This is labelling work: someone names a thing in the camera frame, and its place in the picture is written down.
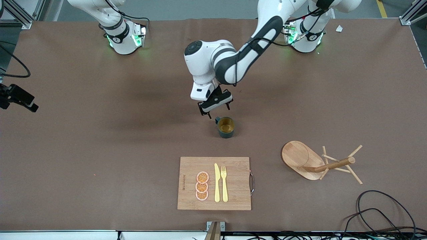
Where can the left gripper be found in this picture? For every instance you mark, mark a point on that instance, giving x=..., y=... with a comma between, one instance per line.
x=218, y=91

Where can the dark green cup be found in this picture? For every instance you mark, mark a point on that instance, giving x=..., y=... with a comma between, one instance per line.
x=227, y=133

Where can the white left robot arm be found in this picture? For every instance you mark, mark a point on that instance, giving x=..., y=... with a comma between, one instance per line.
x=206, y=56

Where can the wooden mug rack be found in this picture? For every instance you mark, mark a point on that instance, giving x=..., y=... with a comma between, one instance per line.
x=297, y=156

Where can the orange slice toy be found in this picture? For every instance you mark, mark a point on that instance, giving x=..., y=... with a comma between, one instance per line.
x=201, y=187
x=202, y=177
x=201, y=196

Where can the yellow plastic knife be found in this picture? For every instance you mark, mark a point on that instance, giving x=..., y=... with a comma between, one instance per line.
x=217, y=186

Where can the bamboo cutting board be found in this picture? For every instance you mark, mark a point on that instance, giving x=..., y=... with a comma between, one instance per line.
x=237, y=186

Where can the yellow plastic fork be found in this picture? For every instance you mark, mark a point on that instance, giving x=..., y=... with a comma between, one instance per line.
x=224, y=190

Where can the small white paper scrap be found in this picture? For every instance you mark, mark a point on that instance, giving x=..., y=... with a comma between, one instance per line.
x=339, y=28

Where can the aluminium frame profile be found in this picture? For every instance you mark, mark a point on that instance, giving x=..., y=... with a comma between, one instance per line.
x=408, y=16
x=25, y=23

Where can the metal mount bracket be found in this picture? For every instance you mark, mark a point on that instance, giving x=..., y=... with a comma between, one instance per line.
x=215, y=226

